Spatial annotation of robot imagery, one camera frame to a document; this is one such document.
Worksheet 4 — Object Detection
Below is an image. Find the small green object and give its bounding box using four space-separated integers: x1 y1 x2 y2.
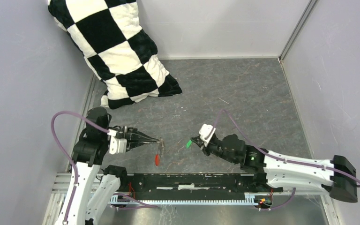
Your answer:
186 140 193 149

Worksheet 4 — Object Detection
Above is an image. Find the metal key holder red handle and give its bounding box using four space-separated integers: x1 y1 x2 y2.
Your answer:
154 138 165 166

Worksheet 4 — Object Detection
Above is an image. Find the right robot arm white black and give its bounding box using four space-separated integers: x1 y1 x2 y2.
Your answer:
190 134 358 203

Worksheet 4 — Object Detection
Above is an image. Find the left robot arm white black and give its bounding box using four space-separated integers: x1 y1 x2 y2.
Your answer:
51 107 160 225

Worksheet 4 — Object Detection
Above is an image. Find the black white checkered pillow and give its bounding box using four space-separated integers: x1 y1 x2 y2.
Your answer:
47 0 182 109

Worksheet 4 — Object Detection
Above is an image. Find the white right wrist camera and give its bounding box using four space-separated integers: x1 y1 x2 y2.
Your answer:
199 124 216 147

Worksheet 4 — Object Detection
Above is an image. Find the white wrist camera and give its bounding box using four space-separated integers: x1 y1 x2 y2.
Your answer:
109 136 127 155
199 124 216 147

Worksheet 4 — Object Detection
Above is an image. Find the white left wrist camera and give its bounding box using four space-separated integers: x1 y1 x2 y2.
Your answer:
109 136 127 155

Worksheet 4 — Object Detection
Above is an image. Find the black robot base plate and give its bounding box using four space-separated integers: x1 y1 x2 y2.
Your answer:
118 173 283 201

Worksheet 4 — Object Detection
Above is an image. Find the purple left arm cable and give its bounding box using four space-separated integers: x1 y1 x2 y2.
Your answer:
51 111 158 225

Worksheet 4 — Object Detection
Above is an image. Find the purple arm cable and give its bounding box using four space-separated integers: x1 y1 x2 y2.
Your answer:
51 111 158 225
210 109 360 211

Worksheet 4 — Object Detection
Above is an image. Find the aluminium frame rail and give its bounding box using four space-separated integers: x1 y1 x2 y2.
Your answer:
50 172 334 206

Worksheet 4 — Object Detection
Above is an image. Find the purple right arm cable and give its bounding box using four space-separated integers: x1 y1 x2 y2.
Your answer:
210 109 360 211

